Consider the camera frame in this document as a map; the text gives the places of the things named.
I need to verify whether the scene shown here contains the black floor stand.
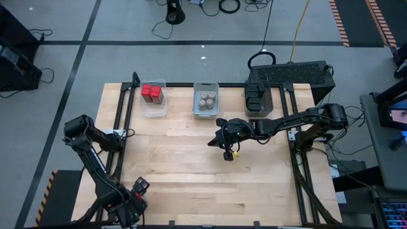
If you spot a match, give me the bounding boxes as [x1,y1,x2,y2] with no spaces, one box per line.
[165,0,186,25]

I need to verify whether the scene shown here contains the black chair base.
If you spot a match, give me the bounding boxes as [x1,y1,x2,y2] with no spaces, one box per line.
[392,43,407,80]

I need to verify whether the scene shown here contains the long black looped cable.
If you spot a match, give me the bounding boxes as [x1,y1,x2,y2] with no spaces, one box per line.
[247,0,277,71]

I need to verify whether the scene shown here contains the clear plastic bin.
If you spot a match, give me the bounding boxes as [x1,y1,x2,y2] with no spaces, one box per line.
[141,79,169,118]

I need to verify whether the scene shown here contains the black equipment case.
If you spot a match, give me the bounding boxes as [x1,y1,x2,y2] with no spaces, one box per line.
[0,4,41,55]
[0,36,43,93]

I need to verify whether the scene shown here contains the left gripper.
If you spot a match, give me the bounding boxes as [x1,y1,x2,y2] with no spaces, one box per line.
[120,177,151,223]

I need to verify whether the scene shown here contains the thin black cable loop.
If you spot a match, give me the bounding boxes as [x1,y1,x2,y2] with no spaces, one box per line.
[151,19,174,41]

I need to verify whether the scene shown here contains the coiled black cable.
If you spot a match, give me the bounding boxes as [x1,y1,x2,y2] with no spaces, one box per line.
[218,0,242,15]

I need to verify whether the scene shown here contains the black metal table frame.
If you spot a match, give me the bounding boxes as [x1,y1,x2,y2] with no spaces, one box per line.
[76,71,343,225]

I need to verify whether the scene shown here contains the yellow cable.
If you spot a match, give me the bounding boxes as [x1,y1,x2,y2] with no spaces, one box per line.
[288,0,311,64]

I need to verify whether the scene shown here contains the backlit keyboard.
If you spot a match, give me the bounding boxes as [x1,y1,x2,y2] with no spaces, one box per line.
[380,200,407,229]

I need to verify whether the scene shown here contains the black monitor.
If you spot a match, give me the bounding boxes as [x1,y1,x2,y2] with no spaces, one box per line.
[377,95,407,130]

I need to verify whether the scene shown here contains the thin black floor cable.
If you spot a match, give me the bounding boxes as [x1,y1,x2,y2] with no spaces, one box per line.
[39,67,55,84]
[28,28,53,44]

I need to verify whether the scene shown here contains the black plastic bin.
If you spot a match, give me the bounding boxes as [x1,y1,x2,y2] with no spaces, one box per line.
[244,79,274,118]

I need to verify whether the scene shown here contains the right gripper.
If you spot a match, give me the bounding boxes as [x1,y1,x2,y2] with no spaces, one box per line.
[208,118,255,162]

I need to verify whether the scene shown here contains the grey plastic bin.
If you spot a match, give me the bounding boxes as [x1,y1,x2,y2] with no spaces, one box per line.
[192,81,220,120]

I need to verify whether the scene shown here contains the black cable bundle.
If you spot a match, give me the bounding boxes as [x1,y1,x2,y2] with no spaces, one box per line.
[326,104,375,156]

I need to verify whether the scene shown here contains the black mat orange striped edge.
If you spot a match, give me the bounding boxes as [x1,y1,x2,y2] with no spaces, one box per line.
[34,169,83,227]
[329,0,398,48]

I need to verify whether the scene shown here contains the grey desk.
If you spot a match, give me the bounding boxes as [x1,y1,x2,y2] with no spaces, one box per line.
[359,92,407,191]

